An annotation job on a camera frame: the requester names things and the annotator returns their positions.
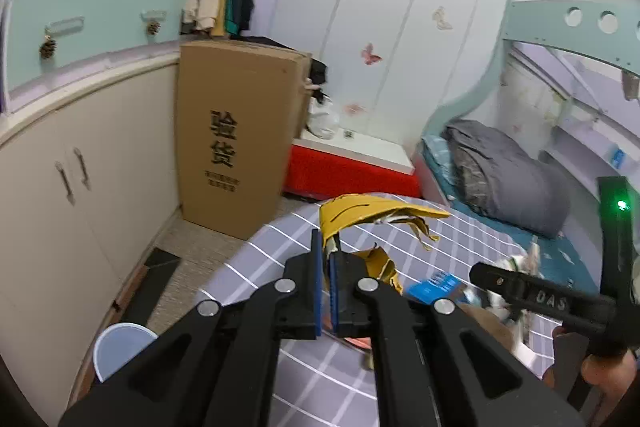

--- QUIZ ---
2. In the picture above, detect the white plastic bag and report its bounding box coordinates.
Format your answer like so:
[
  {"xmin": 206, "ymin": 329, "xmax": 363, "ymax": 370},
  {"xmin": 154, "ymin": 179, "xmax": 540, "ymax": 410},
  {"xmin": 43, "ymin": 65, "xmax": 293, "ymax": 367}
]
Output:
[{"xmin": 306, "ymin": 97, "xmax": 341, "ymax": 140}]

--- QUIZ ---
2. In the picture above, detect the red white-topped platform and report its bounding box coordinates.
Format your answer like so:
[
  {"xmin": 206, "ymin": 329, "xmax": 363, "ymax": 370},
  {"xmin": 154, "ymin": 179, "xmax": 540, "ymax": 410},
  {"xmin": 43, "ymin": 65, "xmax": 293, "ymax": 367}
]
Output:
[{"xmin": 282, "ymin": 129, "xmax": 421, "ymax": 202}]

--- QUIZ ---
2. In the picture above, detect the white bedside shelf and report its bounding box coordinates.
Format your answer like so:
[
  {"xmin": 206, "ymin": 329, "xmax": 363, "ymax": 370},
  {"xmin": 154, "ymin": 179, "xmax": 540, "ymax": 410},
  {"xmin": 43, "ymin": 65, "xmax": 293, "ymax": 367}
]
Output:
[{"xmin": 540, "ymin": 97, "xmax": 640, "ymax": 188}]

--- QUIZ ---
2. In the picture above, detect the teal bedsheet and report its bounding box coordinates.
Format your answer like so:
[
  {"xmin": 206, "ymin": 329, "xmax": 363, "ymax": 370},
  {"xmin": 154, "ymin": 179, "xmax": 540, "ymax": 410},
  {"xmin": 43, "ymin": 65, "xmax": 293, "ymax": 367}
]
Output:
[{"xmin": 450, "ymin": 199, "xmax": 608, "ymax": 293}]

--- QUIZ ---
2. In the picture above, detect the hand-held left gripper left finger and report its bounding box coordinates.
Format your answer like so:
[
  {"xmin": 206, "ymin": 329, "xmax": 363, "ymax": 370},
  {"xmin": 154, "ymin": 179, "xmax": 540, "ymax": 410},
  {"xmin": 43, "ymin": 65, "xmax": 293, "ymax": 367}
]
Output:
[{"xmin": 59, "ymin": 229, "xmax": 322, "ymax": 427}]

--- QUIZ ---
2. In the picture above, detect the blue wrapper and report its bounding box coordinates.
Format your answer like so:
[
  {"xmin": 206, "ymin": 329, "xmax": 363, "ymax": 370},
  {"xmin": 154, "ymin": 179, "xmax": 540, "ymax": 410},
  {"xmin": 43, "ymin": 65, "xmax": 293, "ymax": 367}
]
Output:
[{"xmin": 407, "ymin": 274, "xmax": 463, "ymax": 305}]

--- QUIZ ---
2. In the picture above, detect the beige curved cabinet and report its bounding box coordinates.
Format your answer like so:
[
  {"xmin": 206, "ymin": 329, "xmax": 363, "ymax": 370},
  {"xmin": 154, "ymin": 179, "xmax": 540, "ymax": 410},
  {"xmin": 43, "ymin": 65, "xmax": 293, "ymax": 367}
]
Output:
[{"xmin": 0, "ymin": 57, "xmax": 182, "ymax": 408}]

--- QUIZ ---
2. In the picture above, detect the yellow banana peel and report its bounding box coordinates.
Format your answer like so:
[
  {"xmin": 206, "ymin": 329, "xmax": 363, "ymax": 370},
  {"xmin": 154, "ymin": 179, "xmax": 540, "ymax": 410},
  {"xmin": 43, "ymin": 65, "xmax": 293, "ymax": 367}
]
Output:
[{"xmin": 319, "ymin": 193, "xmax": 451, "ymax": 295}]

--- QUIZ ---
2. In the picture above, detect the light green drawer unit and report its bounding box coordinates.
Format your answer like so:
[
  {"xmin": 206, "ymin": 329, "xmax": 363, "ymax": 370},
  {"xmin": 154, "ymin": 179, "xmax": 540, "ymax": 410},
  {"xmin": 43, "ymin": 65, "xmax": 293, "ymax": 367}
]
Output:
[{"xmin": 5, "ymin": 0, "xmax": 191, "ymax": 92}]

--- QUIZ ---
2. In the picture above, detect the white patterned wrapper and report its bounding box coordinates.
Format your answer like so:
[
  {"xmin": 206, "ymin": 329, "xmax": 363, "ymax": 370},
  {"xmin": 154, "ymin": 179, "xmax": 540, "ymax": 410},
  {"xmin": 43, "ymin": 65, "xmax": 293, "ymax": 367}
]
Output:
[{"xmin": 495, "ymin": 242, "xmax": 543, "ymax": 278}]

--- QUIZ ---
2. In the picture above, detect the grey grid tablecloth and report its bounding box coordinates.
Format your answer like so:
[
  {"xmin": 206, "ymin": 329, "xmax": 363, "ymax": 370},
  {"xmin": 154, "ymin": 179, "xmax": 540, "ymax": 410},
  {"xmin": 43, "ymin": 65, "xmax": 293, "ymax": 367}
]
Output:
[{"xmin": 197, "ymin": 193, "xmax": 571, "ymax": 427}]

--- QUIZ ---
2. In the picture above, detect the grey quilt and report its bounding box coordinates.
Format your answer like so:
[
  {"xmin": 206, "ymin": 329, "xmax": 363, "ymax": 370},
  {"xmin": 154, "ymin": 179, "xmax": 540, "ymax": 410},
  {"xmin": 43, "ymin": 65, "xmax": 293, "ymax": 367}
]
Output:
[{"xmin": 442, "ymin": 119, "xmax": 571, "ymax": 239}]

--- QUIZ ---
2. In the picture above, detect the light blue bin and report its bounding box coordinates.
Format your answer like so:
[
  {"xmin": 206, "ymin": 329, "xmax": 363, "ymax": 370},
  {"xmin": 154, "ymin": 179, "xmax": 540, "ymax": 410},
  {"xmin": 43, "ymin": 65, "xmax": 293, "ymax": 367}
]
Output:
[{"xmin": 94, "ymin": 323, "xmax": 160, "ymax": 384}]

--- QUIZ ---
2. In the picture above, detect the light green bed frame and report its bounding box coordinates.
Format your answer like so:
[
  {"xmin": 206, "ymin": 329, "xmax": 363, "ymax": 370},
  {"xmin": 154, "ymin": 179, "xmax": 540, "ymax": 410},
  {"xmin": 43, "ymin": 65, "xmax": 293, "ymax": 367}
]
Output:
[{"xmin": 415, "ymin": 0, "xmax": 640, "ymax": 208}]

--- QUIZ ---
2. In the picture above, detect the light blue patterned bedding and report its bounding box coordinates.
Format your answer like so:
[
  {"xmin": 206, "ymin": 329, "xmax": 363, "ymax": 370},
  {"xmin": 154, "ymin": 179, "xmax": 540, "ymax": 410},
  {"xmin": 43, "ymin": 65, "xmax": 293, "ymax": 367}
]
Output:
[{"xmin": 421, "ymin": 136, "xmax": 468, "ymax": 202}]

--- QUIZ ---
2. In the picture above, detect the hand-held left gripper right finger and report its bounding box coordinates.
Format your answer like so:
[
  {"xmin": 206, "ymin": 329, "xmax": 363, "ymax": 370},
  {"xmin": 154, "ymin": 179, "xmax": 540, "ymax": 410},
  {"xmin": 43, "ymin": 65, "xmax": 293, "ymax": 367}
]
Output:
[{"xmin": 329, "ymin": 251, "xmax": 585, "ymax": 427}]

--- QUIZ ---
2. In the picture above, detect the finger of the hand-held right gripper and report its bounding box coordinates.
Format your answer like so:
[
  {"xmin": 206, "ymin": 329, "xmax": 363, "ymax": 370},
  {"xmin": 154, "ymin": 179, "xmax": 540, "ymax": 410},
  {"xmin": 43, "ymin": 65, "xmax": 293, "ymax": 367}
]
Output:
[{"xmin": 470, "ymin": 262, "xmax": 613, "ymax": 333}]

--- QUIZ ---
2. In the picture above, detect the person's right hand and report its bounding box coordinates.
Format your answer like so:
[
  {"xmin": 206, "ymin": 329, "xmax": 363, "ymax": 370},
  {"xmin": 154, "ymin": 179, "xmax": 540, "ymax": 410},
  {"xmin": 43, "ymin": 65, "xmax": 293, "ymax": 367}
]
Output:
[{"xmin": 580, "ymin": 352, "xmax": 640, "ymax": 414}]

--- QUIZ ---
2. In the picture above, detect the large cardboard box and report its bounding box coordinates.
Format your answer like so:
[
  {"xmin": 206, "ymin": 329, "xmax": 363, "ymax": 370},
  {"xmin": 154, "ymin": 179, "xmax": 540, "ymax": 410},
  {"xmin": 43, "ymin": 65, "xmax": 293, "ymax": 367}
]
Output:
[{"xmin": 174, "ymin": 39, "xmax": 313, "ymax": 240}]

